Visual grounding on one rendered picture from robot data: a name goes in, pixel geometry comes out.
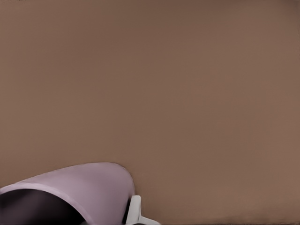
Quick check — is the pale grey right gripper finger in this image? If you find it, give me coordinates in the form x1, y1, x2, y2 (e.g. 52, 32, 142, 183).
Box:
125, 195, 162, 225

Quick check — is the purple cup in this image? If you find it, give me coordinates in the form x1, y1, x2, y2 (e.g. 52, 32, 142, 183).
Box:
0, 162, 135, 225

